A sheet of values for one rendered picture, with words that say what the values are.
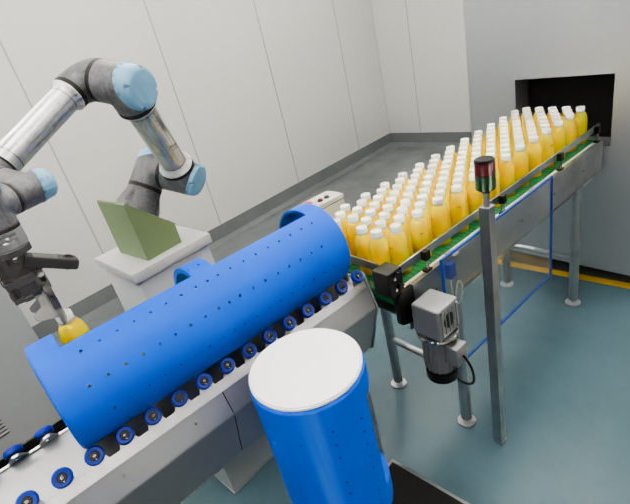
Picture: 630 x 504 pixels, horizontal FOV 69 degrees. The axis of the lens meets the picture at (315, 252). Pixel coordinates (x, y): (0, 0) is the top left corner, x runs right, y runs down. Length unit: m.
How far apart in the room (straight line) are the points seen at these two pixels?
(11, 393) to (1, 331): 0.35
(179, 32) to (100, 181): 1.48
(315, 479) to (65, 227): 3.30
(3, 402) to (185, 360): 1.85
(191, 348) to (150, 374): 0.11
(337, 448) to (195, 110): 3.83
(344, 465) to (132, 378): 0.53
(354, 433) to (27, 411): 2.20
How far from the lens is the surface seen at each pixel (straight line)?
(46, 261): 1.20
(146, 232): 1.65
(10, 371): 2.90
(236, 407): 1.37
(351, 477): 1.20
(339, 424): 1.07
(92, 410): 1.18
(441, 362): 1.66
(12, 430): 3.04
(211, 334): 1.22
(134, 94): 1.36
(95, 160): 4.15
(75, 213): 4.12
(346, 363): 1.09
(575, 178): 2.57
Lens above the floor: 1.74
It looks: 26 degrees down
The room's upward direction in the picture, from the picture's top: 14 degrees counter-clockwise
